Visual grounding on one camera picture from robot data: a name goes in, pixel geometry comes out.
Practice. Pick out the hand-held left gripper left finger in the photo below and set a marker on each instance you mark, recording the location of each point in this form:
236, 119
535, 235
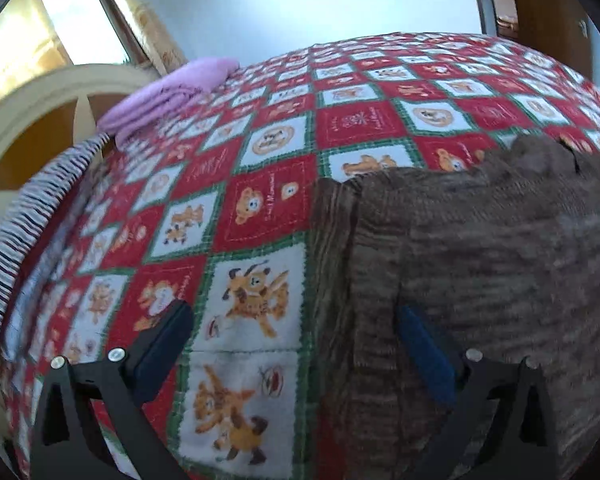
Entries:
162, 355

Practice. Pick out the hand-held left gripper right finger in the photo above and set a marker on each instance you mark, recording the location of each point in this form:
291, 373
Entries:
430, 360

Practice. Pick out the brown knitted sweater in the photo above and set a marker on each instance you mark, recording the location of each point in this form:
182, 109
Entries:
480, 270

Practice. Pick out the red checkered printed bed cover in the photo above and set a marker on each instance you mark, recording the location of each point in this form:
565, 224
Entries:
230, 210

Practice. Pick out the striped pillow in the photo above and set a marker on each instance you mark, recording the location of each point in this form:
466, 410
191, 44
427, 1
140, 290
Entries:
35, 210

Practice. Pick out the folded purple blanket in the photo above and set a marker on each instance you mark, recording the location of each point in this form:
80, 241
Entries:
170, 90

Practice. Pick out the cream and wood headboard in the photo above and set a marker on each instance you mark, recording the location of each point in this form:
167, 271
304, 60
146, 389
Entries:
40, 115

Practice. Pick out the wide yellow curtain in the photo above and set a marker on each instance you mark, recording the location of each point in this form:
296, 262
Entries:
15, 55

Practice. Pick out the narrow yellow curtain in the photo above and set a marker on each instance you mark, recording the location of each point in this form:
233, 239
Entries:
152, 15

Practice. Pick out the window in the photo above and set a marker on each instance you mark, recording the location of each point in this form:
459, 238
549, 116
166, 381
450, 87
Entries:
80, 15

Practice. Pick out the brown wooden door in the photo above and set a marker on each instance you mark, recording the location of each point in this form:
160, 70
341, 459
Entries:
545, 0

